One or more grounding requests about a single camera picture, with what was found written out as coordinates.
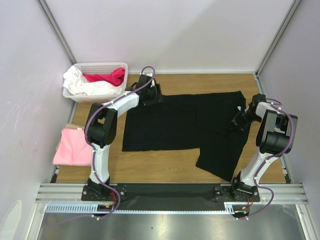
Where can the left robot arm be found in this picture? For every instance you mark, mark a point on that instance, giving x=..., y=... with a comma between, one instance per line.
x=101, y=129

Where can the white plastic laundry basket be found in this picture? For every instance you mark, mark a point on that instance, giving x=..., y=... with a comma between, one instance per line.
x=97, y=68

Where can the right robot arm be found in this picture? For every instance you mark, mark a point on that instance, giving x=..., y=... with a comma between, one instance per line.
x=275, y=138

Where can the aluminium frame rail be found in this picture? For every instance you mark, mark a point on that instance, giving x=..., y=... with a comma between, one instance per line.
x=72, y=192

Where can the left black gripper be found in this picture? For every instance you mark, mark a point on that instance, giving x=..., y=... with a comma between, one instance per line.
x=157, y=98

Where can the black t-shirt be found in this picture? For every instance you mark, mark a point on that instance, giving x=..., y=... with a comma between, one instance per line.
x=190, y=121

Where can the white t-shirt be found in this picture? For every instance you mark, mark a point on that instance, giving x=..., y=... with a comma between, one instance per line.
x=76, y=83

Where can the magenta t-shirt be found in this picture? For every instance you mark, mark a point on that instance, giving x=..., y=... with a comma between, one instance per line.
x=116, y=78

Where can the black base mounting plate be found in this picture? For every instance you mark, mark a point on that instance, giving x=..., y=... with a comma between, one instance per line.
x=185, y=197

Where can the folded pink t-shirt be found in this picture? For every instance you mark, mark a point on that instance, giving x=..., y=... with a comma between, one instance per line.
x=73, y=149

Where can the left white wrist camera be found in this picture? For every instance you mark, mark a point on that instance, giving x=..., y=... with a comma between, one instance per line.
x=150, y=74

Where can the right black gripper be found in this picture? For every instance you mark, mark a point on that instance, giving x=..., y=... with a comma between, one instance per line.
x=240, y=119

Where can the folded beige t-shirt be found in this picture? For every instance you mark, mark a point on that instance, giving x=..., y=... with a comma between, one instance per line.
x=74, y=126

